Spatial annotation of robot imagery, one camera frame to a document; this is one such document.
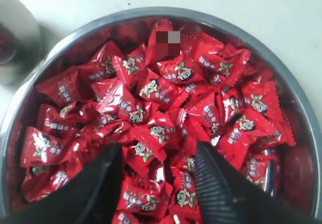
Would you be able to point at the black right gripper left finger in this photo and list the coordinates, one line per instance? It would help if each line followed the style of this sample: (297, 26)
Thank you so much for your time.
(90, 197)

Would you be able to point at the stainless steel plate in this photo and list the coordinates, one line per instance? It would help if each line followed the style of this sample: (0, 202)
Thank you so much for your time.
(80, 44)

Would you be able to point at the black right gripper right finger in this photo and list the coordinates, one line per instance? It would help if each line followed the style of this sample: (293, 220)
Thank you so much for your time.
(226, 196)

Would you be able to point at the stainless steel cup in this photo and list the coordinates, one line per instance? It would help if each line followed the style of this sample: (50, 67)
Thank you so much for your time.
(21, 42)

